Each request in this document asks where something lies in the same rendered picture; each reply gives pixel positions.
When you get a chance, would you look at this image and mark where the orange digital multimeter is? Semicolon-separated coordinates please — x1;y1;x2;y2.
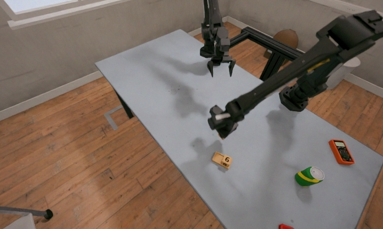
329;139;355;165

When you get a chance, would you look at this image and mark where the green and yellow drink can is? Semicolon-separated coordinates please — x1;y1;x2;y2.
295;167;324;187

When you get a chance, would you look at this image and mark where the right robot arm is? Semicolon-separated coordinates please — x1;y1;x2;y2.
201;0;230;56

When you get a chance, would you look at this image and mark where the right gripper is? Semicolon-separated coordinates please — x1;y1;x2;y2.
207;56;236;78

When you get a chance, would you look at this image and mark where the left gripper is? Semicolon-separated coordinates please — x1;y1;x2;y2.
216;124;239;139

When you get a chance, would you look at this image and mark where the red mint tin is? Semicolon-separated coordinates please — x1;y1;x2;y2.
279;224;294;229

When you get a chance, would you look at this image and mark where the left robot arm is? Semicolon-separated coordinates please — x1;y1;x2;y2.
208;10;383;131

